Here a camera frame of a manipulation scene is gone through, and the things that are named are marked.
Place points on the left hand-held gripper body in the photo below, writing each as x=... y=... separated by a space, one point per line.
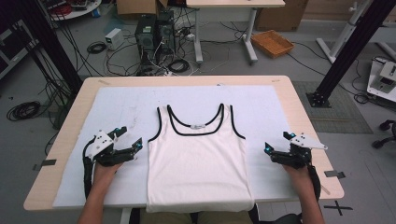
x=101 y=143

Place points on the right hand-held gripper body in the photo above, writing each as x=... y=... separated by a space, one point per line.
x=299 y=154

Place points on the white tank top black trim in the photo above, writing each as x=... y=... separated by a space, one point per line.
x=199 y=165

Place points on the person's right hand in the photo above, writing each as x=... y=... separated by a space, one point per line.
x=295 y=176

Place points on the person's left hand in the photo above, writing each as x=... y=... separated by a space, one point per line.
x=106 y=173

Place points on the white foam mat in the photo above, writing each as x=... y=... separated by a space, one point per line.
x=124 y=112

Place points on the black tape strip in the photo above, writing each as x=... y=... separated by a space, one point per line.
x=334 y=174
x=46 y=163

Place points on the grey floor mat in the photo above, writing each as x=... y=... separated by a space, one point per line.
x=339 y=115

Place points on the black chair seat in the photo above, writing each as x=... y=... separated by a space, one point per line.
x=286 y=219

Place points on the white table leg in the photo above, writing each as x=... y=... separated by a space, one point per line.
x=125 y=216

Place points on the person's khaki trousers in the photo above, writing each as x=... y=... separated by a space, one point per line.
x=168 y=218

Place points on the black office chair base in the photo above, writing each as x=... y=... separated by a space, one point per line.
x=386 y=133

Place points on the orange wicker basket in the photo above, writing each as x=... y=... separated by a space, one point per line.
x=272 y=43

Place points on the white power supply box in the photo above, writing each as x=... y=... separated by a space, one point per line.
x=114 y=38

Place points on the black computer tower green label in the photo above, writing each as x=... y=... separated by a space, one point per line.
x=145 y=35

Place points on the white flat device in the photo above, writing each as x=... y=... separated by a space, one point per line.
x=383 y=79

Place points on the white metal stand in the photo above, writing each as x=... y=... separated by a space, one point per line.
x=341 y=37

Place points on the large closed cardboard box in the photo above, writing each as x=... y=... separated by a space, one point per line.
x=280 y=15

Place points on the open cardboard box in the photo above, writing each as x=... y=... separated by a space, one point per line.
x=137 y=6

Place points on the grey shelf unit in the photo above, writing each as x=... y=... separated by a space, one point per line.
x=14 y=49

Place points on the round white table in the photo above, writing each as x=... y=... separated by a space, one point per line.
x=77 y=9

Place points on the white-legged wooden desk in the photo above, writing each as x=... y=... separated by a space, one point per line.
x=233 y=3

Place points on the black aluminium post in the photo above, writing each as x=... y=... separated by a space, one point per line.
x=351 y=46
x=53 y=46

